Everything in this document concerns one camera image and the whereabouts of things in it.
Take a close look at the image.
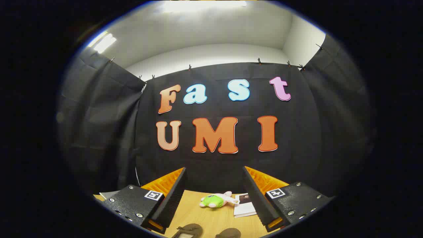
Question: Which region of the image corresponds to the black backdrop cloth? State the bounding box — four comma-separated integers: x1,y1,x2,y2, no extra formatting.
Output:
56,33,377,200

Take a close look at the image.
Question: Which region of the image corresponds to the brown fuzzy shoe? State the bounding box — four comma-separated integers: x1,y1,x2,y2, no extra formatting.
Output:
215,227,241,238
171,223,203,238

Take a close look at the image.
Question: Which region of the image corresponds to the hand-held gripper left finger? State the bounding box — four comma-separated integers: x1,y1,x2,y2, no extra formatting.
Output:
99,167,188,236

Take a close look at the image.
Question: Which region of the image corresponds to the green and pink plush toy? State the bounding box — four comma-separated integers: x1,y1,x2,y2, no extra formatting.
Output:
199,191,239,209

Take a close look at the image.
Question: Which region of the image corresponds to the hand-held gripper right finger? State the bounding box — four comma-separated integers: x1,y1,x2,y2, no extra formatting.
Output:
242,166,335,232

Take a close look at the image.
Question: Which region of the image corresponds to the white book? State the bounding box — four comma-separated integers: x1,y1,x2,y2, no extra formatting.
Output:
233,193,257,218

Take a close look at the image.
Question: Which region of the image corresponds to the ceiling light panel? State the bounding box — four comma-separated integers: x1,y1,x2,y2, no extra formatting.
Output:
161,0,248,14
87,31,118,54

